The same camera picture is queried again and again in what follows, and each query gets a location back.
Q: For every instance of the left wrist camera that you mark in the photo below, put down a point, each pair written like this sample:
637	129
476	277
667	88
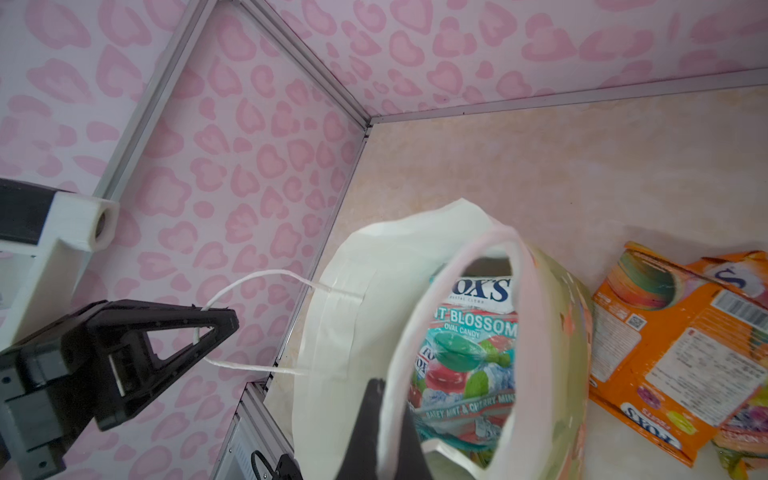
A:
48	233

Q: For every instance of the aluminium mounting rail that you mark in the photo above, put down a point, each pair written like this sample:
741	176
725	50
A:
253	442

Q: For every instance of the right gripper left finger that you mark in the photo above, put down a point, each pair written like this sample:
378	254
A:
360	459

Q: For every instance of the diagonal aluminium frame bar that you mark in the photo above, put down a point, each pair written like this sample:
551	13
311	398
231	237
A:
140	128

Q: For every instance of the white illustrated paper bag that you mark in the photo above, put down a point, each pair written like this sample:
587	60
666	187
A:
370	312

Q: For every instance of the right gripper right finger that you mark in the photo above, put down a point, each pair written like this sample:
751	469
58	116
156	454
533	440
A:
411	460

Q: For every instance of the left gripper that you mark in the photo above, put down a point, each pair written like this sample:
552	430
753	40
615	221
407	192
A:
94	365

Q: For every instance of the teal Fox's candy bag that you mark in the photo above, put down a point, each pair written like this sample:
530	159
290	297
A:
463	387

